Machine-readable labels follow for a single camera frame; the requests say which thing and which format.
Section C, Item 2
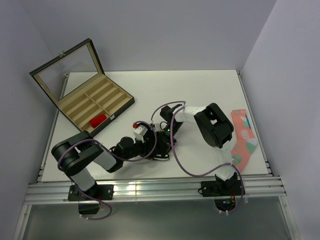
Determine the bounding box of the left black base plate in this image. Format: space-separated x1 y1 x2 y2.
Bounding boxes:
67 184 114 202

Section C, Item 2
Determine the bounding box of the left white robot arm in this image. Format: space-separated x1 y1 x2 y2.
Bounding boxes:
51 131 158 200

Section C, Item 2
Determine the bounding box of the small black box under rail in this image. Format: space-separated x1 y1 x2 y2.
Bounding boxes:
78 203 100 215

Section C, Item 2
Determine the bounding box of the aluminium table frame rail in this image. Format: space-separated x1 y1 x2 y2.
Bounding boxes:
23 176 287 205

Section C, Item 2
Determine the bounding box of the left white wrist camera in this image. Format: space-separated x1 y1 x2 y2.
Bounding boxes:
133 123 148 142

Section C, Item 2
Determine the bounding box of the black striped sock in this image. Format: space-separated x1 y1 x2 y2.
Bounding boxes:
152 154 170 162

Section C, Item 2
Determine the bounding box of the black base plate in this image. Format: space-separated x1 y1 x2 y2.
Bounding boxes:
67 184 114 202
198 180 246 197

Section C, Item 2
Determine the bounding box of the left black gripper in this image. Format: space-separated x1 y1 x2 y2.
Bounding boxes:
122 134 161 162

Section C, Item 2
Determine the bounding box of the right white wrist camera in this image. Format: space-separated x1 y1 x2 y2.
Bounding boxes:
150 123 160 131

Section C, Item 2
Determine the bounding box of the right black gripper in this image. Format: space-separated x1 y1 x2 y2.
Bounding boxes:
155 121 184 158

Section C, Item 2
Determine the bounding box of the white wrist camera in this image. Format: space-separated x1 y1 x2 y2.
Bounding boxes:
150 123 160 131
133 123 148 142

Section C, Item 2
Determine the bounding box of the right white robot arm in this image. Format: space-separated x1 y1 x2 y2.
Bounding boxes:
157 101 240 195

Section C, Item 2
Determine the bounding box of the black compartment display box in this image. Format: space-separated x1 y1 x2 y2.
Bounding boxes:
29 38 135 136

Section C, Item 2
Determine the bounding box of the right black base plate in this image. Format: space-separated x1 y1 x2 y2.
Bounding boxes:
198 180 246 197

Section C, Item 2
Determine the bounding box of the red santa sock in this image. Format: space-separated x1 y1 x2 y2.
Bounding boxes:
89 114 107 128

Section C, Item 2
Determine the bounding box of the pink patterned sock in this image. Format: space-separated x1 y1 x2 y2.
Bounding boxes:
231 109 258 172

